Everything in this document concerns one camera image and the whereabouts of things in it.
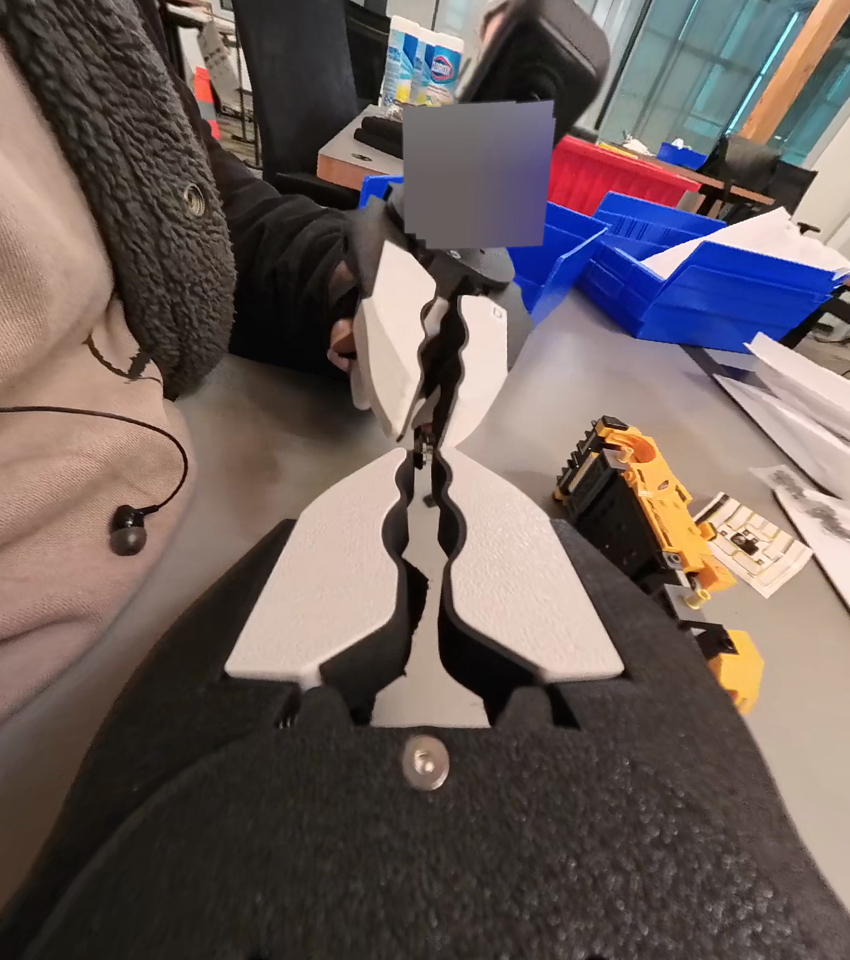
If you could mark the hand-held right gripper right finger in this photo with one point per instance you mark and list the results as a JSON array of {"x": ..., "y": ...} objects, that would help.
[{"x": 530, "y": 592}]

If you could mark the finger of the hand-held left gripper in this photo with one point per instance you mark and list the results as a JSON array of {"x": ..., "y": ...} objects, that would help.
[
  {"x": 387, "y": 345},
  {"x": 485, "y": 360}
]

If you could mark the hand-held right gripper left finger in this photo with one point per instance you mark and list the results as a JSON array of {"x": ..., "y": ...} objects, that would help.
[{"x": 320, "y": 592}]

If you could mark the small black grey lego piece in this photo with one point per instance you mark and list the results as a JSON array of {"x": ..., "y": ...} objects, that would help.
[{"x": 425, "y": 446}]

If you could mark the person's left forearm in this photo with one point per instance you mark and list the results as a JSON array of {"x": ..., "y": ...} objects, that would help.
[{"x": 282, "y": 262}]

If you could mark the orange black lego car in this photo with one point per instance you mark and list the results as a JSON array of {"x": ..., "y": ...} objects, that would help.
[{"x": 668, "y": 487}]

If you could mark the person's left hand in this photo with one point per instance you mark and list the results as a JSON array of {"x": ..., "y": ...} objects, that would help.
[{"x": 342, "y": 345}]

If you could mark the black foam parts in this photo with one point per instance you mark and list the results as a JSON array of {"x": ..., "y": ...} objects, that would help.
[{"x": 380, "y": 135}]

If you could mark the blue plastic storage bin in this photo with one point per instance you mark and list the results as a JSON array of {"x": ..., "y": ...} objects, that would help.
[
  {"x": 560, "y": 247},
  {"x": 724, "y": 300},
  {"x": 657, "y": 217}
]

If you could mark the black office chair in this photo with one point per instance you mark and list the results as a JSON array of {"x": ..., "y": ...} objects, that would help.
[
  {"x": 754, "y": 172},
  {"x": 297, "y": 75}
]

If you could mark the red white cone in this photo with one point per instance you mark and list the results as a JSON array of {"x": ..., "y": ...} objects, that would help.
[{"x": 204, "y": 94}]

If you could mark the sticker sheet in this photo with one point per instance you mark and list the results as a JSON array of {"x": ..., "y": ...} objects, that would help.
[{"x": 751, "y": 544}]

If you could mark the red plastic storage bin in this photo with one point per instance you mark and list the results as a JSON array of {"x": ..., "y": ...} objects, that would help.
[{"x": 619, "y": 169}]

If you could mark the dark fleece jacket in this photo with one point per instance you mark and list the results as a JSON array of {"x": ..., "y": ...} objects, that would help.
[{"x": 132, "y": 187}]

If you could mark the white paper sheet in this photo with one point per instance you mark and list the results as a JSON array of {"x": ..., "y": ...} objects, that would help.
[{"x": 754, "y": 405}]

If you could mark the small blue bin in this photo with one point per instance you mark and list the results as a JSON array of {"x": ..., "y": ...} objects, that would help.
[{"x": 683, "y": 154}]

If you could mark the black printed paper slip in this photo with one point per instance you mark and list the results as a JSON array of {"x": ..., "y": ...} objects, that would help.
[{"x": 807, "y": 495}]

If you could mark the white crumpled paper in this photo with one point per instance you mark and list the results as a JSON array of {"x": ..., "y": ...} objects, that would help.
[{"x": 754, "y": 240}]

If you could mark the beige sweatshirt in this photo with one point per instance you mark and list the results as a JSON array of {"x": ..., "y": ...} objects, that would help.
[{"x": 20, "y": 450}]

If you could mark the white paper sheets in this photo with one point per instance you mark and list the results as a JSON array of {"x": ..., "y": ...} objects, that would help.
[{"x": 829, "y": 405}]

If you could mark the wooden beam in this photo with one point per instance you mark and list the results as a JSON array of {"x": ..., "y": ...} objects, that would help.
[{"x": 799, "y": 67}]

